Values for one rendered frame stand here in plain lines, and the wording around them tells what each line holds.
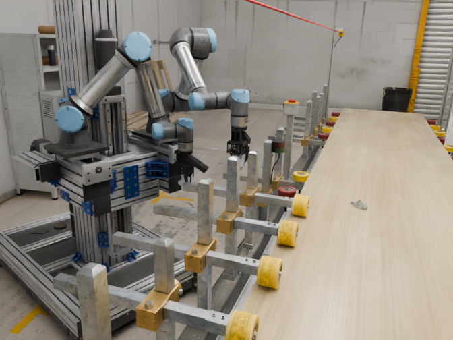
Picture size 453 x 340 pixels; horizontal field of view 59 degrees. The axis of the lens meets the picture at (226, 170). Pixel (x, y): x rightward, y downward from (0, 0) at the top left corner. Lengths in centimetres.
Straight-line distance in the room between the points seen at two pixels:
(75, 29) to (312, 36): 775
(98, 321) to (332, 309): 59
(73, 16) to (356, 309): 178
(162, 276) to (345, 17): 886
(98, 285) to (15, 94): 357
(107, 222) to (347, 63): 787
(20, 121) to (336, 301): 359
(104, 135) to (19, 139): 219
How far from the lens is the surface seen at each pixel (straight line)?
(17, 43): 410
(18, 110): 421
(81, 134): 197
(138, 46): 177
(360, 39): 955
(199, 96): 170
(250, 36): 966
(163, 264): 95
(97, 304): 73
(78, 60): 217
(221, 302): 141
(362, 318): 109
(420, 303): 120
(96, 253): 246
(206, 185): 110
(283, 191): 179
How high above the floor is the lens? 154
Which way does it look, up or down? 18 degrees down
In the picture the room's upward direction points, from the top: 2 degrees clockwise
